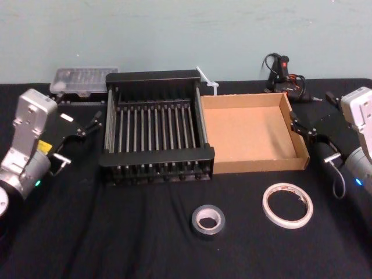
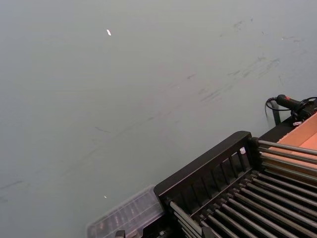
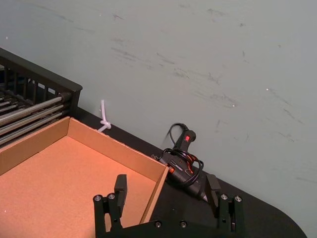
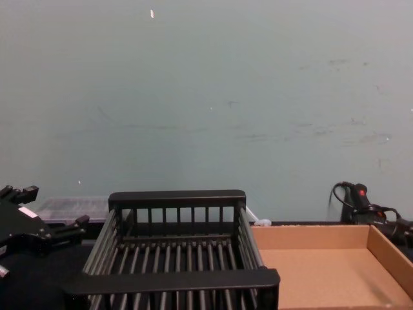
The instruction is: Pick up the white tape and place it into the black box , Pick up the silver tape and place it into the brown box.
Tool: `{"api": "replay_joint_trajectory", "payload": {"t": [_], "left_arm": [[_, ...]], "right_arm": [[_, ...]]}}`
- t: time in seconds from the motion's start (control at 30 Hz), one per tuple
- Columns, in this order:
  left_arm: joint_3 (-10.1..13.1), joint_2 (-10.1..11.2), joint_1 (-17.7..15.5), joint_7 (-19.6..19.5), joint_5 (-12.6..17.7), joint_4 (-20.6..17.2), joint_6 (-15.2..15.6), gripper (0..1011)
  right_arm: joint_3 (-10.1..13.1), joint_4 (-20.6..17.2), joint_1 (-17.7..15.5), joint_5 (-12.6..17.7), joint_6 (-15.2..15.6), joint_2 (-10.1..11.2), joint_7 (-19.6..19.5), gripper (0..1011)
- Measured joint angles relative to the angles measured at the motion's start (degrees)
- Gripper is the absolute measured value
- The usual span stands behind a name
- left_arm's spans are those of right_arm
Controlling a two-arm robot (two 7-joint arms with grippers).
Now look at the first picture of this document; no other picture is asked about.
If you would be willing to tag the black table cloth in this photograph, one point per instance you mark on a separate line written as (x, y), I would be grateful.
(116, 232)

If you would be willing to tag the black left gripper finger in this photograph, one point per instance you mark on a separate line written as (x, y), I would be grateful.
(92, 127)
(96, 116)

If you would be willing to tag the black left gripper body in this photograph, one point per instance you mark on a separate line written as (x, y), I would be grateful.
(64, 128)

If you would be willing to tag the small white plastic piece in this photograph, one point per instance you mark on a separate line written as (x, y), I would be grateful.
(211, 85)

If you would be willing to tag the silver tape roll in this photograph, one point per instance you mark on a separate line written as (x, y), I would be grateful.
(207, 233)

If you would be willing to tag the white tape roll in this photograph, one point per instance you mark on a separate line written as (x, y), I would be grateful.
(287, 225)

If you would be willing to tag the shallow brown cardboard tray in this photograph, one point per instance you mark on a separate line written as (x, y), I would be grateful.
(247, 130)

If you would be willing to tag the clear plastic case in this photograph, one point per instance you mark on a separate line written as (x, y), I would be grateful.
(84, 78)

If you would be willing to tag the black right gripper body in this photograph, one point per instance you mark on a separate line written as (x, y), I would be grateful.
(334, 130)

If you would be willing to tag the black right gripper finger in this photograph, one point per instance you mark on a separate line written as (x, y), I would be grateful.
(302, 132)
(297, 118)

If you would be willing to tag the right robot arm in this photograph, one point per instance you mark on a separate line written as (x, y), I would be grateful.
(357, 110)

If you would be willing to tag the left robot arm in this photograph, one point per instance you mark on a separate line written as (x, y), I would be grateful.
(29, 116)

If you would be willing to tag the black rack with steel bars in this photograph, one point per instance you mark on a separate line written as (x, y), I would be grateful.
(151, 77)

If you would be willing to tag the pale green wall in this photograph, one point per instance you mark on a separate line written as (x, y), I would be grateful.
(174, 35)

